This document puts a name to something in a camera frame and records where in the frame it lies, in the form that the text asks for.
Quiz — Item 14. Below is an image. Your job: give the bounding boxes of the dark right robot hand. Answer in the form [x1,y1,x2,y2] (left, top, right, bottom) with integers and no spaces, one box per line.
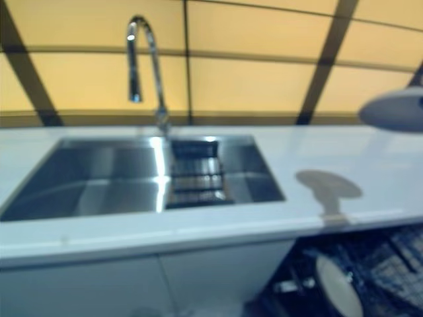
[404,69,423,96]

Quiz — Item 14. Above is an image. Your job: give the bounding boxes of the beige round ceramic plate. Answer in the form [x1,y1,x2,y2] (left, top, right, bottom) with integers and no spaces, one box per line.
[359,87,423,133]
[315,256,363,317]

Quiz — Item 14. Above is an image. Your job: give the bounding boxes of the open dishwasher rack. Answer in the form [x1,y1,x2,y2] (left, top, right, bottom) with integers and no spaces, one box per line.
[244,224,423,317]

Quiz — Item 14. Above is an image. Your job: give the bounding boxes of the chrome gooseneck kitchen faucet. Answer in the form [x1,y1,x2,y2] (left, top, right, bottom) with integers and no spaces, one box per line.
[126,15,173,136]

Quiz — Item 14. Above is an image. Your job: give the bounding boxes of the white glossy base cabinet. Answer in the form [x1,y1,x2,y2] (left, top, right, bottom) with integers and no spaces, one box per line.
[0,237,295,317]

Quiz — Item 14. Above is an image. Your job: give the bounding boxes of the stainless steel double sink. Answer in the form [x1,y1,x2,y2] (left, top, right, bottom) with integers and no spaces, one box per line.
[0,134,287,223]

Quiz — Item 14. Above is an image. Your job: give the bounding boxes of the grey wire dishwasher upper rack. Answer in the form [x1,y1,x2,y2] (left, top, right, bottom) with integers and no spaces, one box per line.
[388,227,423,275]

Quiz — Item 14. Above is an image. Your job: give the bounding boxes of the dark wire dishwasher lower rack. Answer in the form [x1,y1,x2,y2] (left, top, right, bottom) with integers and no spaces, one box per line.
[264,230,423,317]

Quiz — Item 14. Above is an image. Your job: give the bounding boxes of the black wire sink dish rack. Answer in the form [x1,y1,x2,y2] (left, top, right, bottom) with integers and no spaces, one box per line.
[165,140,237,209]

